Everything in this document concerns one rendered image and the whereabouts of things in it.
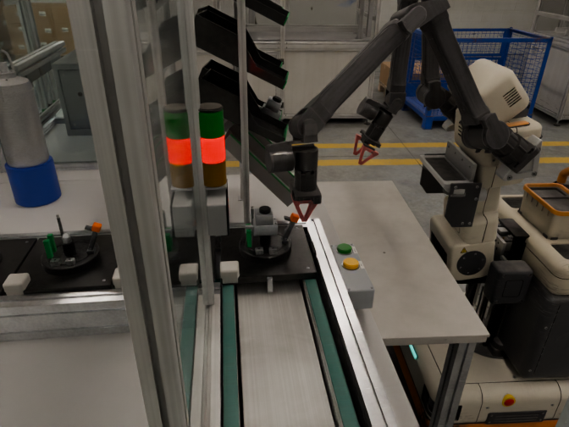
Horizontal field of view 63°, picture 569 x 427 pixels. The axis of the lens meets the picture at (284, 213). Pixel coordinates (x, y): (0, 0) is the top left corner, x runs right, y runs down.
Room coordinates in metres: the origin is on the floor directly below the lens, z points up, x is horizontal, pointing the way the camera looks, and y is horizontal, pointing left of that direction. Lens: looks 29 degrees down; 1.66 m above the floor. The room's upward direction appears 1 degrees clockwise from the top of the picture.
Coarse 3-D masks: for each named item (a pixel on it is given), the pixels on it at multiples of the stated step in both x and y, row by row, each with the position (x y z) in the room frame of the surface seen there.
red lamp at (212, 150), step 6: (204, 138) 0.83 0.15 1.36; (216, 138) 0.83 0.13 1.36; (222, 138) 0.84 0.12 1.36; (204, 144) 0.82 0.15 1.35; (210, 144) 0.82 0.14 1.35; (216, 144) 0.83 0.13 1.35; (222, 144) 0.84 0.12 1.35; (204, 150) 0.82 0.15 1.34; (210, 150) 0.82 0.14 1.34; (216, 150) 0.83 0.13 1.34; (222, 150) 0.83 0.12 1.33; (204, 156) 0.83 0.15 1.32; (210, 156) 0.82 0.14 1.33; (216, 156) 0.82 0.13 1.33; (222, 156) 0.83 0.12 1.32; (204, 162) 0.83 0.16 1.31; (210, 162) 0.82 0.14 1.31; (216, 162) 0.82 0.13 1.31
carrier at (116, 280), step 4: (212, 236) 1.11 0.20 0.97; (212, 240) 1.09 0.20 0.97; (212, 244) 1.07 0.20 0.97; (212, 248) 1.05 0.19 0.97; (212, 252) 1.03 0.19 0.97; (212, 256) 1.01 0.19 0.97; (212, 260) 0.99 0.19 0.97; (116, 268) 0.92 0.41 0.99; (116, 272) 0.91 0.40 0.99; (116, 276) 0.89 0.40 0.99; (116, 280) 0.88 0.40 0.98; (116, 284) 0.88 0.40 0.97; (120, 284) 0.89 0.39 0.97; (116, 288) 0.88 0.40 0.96
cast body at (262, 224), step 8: (256, 208) 1.06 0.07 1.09; (264, 208) 1.05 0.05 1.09; (256, 216) 1.03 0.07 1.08; (264, 216) 1.03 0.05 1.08; (272, 216) 1.03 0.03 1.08; (256, 224) 1.03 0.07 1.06; (264, 224) 1.03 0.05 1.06; (272, 224) 1.03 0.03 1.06; (256, 232) 1.03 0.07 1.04; (264, 232) 1.03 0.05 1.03; (272, 232) 1.03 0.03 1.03
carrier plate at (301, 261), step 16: (224, 240) 1.09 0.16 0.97; (304, 240) 1.10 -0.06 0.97; (224, 256) 1.01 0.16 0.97; (240, 256) 1.01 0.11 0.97; (288, 256) 1.02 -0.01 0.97; (304, 256) 1.02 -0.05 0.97; (240, 272) 0.94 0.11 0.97; (256, 272) 0.94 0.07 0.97; (272, 272) 0.94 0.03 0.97; (288, 272) 0.95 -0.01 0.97; (304, 272) 0.95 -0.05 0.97
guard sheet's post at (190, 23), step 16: (192, 16) 0.83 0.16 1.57; (192, 32) 0.83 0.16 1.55; (192, 48) 0.83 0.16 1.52; (192, 64) 0.83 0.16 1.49; (192, 80) 0.83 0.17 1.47; (192, 96) 0.83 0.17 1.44; (208, 240) 0.83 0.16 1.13; (208, 256) 0.83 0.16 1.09; (208, 272) 0.83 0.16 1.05; (208, 288) 0.83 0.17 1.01
